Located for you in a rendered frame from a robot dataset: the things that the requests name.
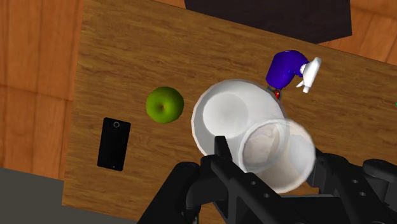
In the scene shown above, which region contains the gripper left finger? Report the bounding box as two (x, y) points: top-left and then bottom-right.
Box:
(137, 135), (299, 224)

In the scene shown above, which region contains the wooden table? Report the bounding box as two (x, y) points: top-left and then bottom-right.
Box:
(61, 0), (397, 224)

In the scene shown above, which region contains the translucent white cup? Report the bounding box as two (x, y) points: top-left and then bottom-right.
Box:
(237, 118), (317, 195)

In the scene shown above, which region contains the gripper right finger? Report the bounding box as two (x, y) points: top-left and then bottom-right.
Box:
(309, 148), (397, 224)

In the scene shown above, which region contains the white bowl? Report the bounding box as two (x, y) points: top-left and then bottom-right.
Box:
(190, 79), (288, 158)

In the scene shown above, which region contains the green apple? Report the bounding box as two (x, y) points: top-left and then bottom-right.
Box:
(145, 86), (185, 125)

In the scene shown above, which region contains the blue spray bottle white nozzle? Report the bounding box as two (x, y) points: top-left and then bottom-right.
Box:
(265, 49), (323, 94)

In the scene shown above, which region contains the black smartphone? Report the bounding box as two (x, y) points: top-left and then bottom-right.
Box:
(96, 116), (132, 172)

